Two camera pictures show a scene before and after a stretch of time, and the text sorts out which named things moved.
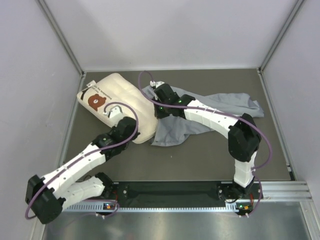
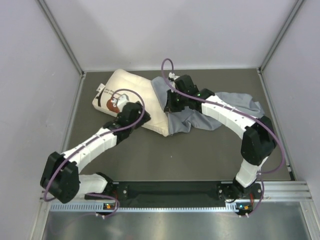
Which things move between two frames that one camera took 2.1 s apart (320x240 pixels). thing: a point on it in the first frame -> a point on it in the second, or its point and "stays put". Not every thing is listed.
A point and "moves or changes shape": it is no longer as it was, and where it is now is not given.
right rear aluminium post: [281, 36] stays put
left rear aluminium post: [60, 36] stays put
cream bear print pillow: [116, 88] moves or changes shape
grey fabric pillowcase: [172, 129] moves or changes shape
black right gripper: [158, 114] -> [170, 106]
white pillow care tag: [91, 84] -> [100, 87]
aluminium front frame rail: [295, 190] stays put
